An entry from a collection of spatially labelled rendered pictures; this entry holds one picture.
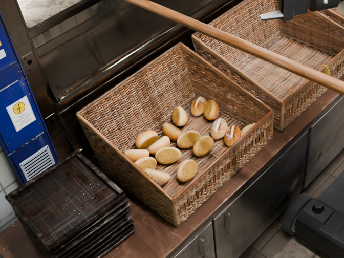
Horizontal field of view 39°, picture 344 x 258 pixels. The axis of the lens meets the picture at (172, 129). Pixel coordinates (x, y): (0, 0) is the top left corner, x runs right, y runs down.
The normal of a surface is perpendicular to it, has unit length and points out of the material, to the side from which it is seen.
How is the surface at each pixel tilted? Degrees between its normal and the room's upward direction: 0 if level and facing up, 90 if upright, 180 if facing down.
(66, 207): 0
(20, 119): 90
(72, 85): 70
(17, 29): 90
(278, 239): 0
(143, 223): 0
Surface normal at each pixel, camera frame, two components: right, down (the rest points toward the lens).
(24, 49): 0.70, 0.44
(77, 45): 0.62, 0.17
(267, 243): -0.11, -0.71
